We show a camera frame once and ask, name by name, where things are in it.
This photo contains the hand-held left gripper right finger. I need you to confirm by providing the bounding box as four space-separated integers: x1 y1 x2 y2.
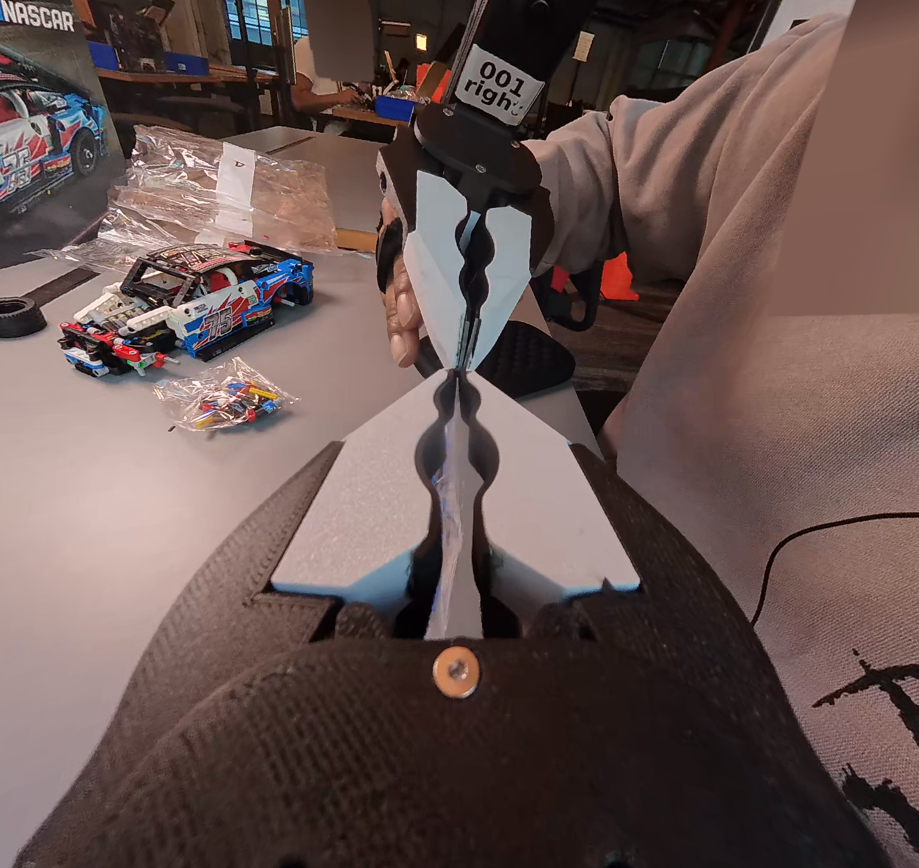
459 369 641 639

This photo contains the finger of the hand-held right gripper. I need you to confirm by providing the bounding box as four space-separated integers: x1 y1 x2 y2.
402 168 478 370
459 204 536 375

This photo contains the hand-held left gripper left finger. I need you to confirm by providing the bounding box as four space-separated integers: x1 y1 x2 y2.
271 369 460 639

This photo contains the small clear bag of parts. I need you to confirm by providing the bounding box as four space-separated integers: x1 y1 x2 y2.
429 416 478 639
153 357 299 433

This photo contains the large clear numbered parts bag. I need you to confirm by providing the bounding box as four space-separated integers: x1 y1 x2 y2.
108 125 338 252

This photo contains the partly built lego race car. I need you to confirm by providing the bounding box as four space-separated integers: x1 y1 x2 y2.
57 240 315 379

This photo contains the person's right forearm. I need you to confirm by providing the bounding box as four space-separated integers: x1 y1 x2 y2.
520 14 848 288

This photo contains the black lego set box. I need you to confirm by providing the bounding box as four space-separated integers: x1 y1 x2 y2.
0 0 130 269

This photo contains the person's right hand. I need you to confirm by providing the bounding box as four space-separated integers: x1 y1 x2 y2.
381 197 430 370

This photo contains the black padded armrest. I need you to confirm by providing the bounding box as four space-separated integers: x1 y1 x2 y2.
477 321 577 401

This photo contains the orange chair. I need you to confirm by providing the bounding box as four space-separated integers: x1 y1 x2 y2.
549 251 640 302

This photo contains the person's beige sweatshirt torso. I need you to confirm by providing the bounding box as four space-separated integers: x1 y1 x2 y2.
596 312 919 868

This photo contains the black white marker sign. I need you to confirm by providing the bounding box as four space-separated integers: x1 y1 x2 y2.
747 0 871 54

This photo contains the black rubber tyre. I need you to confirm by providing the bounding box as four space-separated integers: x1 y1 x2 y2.
0 296 48 340

